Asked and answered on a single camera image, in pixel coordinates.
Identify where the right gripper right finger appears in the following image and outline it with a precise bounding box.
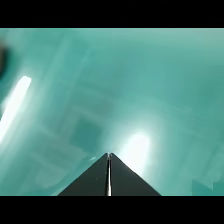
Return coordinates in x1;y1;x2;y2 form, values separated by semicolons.
109;152;162;197

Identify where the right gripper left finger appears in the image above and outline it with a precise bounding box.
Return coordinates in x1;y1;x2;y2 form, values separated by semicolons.
57;152;110;197

